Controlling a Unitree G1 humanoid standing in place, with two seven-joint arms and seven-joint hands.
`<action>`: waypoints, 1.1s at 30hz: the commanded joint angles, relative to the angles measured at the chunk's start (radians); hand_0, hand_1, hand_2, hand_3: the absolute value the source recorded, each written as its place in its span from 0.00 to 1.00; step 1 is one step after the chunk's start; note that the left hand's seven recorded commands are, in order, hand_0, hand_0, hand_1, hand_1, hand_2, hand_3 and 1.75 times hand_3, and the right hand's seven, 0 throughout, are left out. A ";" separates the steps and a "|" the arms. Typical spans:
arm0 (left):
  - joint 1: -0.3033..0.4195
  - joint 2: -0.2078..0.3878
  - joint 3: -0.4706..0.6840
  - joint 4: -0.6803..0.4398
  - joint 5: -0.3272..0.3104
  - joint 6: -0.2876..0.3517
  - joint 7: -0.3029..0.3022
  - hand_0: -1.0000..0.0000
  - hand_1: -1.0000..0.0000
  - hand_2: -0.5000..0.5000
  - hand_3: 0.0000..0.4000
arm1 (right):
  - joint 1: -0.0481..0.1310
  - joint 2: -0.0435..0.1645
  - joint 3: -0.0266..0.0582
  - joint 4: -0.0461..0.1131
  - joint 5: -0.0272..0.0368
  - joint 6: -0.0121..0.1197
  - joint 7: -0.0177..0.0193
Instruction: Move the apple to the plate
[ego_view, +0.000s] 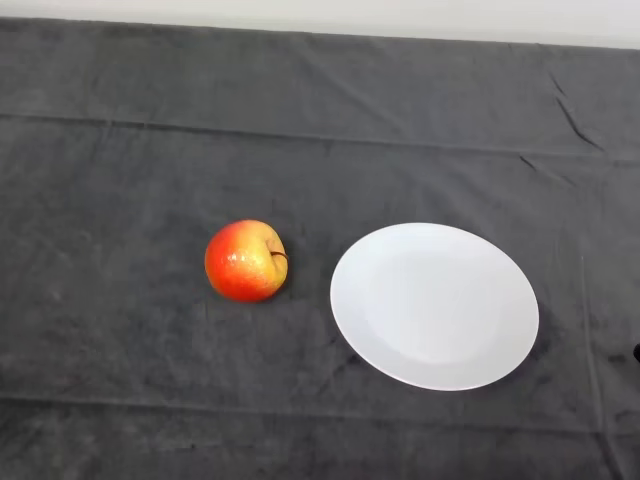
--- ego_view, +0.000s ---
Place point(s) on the small black object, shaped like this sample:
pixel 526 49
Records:
pixel 637 352

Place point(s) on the dark grey table cloth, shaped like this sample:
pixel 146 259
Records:
pixel 150 150

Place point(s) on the white round plate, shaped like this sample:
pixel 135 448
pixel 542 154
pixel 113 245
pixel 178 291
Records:
pixel 435 310

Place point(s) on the red yellow apple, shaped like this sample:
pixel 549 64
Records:
pixel 245 265

